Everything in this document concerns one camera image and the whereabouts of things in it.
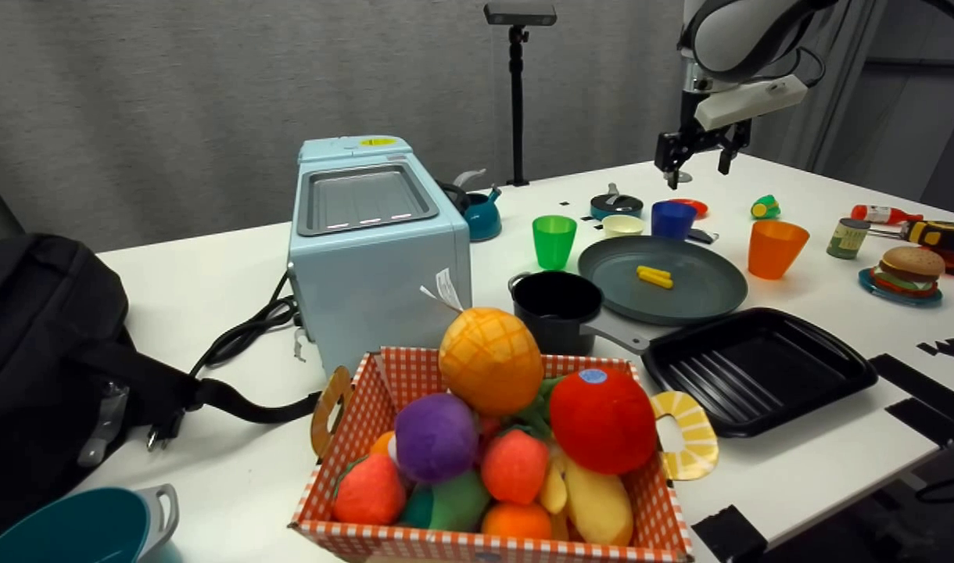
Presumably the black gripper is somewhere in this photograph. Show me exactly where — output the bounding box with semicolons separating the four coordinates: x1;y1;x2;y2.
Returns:
653;91;755;195

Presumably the dark blue plastic cup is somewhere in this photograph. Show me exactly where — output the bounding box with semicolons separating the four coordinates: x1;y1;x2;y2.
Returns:
647;197;702;248

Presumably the orange plastic cup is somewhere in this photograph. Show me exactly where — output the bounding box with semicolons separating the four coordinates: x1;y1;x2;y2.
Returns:
745;219;812;286

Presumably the grey plate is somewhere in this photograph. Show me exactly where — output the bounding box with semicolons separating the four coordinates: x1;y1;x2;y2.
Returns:
575;235;752;330

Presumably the green plastic cup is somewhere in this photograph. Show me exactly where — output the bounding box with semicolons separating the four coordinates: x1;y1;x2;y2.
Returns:
530;214;583;277

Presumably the small teal plate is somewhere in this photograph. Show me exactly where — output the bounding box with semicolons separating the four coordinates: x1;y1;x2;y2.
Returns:
856;267;946;310

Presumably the green yellow toy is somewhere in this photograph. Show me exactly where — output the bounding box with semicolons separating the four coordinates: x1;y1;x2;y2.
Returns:
749;191;786;224

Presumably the dark bowl with lid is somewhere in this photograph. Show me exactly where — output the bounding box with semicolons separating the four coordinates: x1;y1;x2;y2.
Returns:
583;182;647;224

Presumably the small cream bowl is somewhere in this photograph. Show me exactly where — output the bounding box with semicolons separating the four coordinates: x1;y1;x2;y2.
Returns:
601;214;647;242

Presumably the yellow toy fry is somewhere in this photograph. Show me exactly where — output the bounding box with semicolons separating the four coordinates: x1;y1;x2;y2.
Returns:
635;264;675;295

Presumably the small toy can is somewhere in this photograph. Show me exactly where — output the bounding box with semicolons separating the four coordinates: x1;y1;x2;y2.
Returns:
823;216;872;264

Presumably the red ketchup bottle toy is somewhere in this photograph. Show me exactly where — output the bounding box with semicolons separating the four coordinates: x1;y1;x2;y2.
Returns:
847;205;922;239

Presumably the small black pot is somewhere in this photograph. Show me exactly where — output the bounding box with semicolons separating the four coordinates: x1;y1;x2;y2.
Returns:
507;270;653;356

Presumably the black grill tray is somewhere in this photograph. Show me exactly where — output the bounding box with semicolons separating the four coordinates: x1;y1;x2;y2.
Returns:
643;307;883;437

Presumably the teal toy kettle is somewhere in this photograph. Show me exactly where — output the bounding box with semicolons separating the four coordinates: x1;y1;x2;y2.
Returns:
438;167;507;248

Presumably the toy burger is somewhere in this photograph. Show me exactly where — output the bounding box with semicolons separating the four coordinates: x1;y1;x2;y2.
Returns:
870;245;949;305

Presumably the dark brown yellow container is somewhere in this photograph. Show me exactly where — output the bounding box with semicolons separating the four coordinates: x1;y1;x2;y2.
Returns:
906;216;954;280

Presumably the yellow pineapple slice toy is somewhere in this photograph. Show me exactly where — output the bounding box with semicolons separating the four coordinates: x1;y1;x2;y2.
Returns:
647;387;724;485

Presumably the red plush tomato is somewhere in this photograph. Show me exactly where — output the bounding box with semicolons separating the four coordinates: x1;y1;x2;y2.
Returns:
549;363;660;478

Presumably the orange plush pineapple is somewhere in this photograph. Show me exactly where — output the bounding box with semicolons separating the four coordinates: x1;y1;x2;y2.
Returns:
438;305;549;419

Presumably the light blue toaster oven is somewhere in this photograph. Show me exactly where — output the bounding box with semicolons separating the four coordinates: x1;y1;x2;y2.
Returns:
284;133;477;377

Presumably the red-orange plush peach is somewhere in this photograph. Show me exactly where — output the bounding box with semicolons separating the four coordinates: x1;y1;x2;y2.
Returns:
331;450;409;529
478;428;554;510

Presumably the yellow plush banana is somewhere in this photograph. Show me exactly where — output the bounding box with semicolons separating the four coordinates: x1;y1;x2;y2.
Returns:
542;458;637;548

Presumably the purple plush fruit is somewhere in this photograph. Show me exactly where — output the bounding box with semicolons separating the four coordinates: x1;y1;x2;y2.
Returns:
391;390;481;488

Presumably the orange plush fruit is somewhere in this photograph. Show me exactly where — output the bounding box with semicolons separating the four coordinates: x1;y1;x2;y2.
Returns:
481;502;556;543

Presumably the green plush fruit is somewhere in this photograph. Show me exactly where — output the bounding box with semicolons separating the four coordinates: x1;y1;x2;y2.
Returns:
401;468;491;533

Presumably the grey curtain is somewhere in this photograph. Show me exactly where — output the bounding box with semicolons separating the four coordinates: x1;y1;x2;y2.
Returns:
0;0;892;257

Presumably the black backpack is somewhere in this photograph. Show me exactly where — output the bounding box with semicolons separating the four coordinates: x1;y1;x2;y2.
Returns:
0;232;322;543

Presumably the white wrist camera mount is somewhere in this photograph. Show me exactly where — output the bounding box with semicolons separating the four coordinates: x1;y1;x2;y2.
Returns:
691;72;812;134

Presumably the black camera stand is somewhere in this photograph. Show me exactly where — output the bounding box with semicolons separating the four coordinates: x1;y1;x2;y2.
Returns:
481;0;559;191

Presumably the black power cable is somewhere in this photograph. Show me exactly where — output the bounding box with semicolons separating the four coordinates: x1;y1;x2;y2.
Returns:
187;267;304;382

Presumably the teal pot with handles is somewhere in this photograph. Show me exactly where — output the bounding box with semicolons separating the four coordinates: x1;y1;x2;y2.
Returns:
0;482;186;563

